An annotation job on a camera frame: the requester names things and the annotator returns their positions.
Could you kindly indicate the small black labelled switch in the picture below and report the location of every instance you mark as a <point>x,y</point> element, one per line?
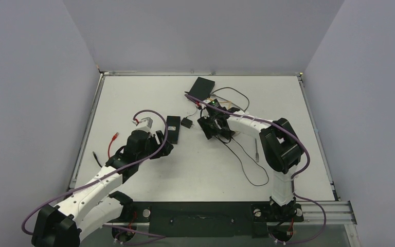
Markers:
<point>174,124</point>

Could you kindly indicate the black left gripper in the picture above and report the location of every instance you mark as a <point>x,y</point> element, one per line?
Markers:
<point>160,138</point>

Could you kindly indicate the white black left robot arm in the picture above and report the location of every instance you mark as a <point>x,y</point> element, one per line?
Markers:
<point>99,201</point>

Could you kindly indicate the black mounting base plate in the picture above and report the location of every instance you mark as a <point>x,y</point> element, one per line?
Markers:
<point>208,219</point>

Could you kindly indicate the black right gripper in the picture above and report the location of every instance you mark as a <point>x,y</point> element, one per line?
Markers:
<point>210,123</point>

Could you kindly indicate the large black network switch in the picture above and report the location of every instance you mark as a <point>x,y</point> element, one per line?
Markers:
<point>202,88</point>

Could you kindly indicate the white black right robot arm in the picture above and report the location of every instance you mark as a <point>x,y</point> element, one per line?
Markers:
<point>279,143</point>

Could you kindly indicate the small black wall adapter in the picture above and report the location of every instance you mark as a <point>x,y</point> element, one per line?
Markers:
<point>187,123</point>

